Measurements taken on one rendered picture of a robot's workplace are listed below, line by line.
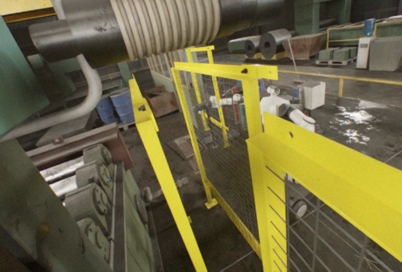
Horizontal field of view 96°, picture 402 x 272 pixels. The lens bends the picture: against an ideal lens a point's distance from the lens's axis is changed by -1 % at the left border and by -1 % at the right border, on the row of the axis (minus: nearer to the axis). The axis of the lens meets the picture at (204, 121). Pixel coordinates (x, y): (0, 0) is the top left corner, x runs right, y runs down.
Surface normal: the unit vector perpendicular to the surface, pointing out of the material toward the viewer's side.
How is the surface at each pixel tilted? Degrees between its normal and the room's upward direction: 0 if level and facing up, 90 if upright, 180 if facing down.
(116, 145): 90
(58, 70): 90
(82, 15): 67
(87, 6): 52
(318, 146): 90
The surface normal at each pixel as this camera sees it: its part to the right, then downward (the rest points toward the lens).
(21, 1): 0.39, 0.30
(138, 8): 0.30, 0.00
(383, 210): -0.21, -0.89
